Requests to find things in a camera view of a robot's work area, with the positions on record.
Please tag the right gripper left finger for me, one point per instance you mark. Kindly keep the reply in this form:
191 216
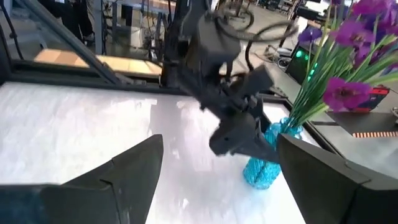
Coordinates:
93 199

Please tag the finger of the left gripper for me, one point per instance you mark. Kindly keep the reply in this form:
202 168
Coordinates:
264 146
233 133

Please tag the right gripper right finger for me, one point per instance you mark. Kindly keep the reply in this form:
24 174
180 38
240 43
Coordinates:
335 193

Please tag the blue textured glass vase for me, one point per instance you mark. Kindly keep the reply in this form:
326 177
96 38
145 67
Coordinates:
261 174

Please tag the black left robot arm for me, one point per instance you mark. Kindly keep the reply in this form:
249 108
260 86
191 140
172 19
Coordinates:
214 43

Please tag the computer with green fans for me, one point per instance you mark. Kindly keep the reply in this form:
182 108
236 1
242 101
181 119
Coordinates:
295 67

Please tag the orange striped tape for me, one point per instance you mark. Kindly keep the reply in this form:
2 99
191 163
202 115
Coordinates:
374 134

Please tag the red and black box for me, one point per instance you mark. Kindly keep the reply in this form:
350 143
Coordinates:
374 99

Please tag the wooden table board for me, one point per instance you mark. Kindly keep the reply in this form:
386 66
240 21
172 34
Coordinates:
124 63

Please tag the person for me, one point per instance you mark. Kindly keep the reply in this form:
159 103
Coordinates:
66 15

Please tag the black metal table frame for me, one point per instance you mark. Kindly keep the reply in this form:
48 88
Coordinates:
77 84

